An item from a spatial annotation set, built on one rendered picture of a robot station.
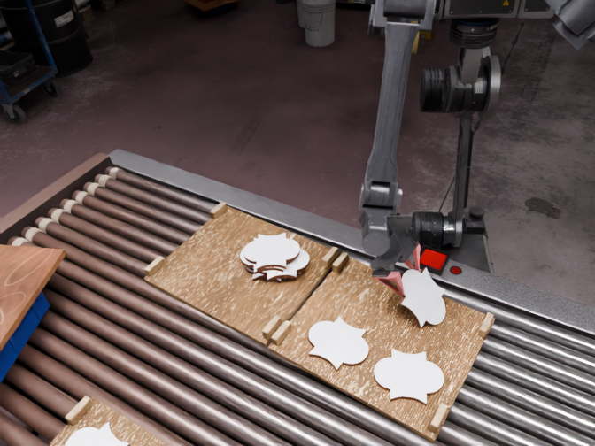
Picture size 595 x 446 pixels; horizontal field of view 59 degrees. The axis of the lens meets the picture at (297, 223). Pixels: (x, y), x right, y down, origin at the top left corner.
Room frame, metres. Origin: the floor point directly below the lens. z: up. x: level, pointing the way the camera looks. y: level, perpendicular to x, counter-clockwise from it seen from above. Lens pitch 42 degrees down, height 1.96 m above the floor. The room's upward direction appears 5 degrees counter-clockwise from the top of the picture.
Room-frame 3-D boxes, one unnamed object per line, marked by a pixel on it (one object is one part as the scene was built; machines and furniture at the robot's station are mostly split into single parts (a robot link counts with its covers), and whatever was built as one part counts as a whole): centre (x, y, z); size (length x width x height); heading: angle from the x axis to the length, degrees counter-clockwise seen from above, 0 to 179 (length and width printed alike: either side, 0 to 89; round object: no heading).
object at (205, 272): (0.99, 0.16, 0.93); 0.41 x 0.35 x 0.02; 53
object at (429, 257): (0.96, -0.35, 0.92); 0.06 x 0.06 x 0.01; 56
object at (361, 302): (0.74, -0.18, 0.93); 0.41 x 0.35 x 0.02; 52
